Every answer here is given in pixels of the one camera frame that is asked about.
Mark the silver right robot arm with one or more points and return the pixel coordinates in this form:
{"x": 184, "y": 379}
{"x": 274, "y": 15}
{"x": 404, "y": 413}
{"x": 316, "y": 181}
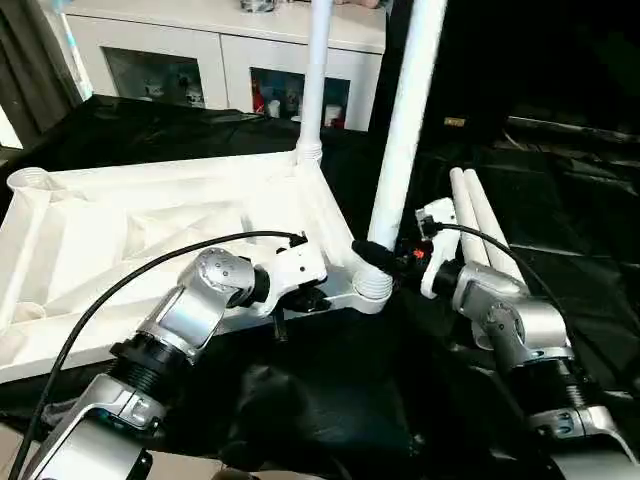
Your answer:
{"x": 530, "y": 350}

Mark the grey window curtain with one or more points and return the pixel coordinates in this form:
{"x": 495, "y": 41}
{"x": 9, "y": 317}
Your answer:
{"x": 35, "y": 60}

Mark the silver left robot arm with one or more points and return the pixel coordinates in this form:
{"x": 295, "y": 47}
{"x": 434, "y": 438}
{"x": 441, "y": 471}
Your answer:
{"x": 170, "y": 330}

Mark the white cabinet with glass doors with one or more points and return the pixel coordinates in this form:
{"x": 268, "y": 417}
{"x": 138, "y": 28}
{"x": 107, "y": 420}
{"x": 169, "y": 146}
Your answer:
{"x": 220, "y": 45}

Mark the small yellow label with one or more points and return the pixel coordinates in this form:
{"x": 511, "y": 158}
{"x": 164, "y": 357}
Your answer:
{"x": 455, "y": 122}

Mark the white plastic table top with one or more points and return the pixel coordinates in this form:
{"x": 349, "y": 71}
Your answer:
{"x": 120, "y": 240}

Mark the black mat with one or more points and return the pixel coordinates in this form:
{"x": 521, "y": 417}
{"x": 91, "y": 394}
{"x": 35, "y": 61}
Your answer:
{"x": 330, "y": 400}

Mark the white plastic table leg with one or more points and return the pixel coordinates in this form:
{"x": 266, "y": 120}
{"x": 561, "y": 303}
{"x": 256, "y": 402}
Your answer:
{"x": 465, "y": 220}
{"x": 405, "y": 130}
{"x": 315, "y": 70}
{"x": 495, "y": 235}

